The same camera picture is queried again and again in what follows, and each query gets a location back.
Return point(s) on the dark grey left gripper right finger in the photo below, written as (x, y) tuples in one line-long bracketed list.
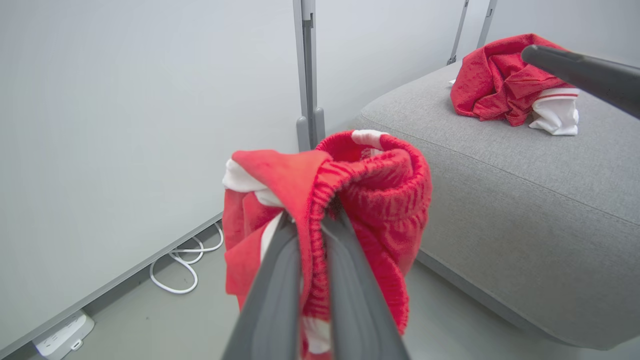
[(355, 300)]

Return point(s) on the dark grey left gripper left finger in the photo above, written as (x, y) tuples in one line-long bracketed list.
[(275, 300)]

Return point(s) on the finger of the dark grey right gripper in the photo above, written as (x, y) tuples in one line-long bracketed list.
[(600, 80)]

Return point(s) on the red basketball shorts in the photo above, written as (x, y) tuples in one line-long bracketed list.
[(380, 200)]

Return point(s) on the red basketball jersey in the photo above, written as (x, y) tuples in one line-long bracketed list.
[(495, 80)]

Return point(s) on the white power strip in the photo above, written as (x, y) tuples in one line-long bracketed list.
[(62, 337)]

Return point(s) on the thin grey metal post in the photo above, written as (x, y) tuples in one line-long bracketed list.
[(486, 22), (458, 32)]

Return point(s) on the grey partition post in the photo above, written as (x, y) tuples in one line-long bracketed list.
[(309, 75)]

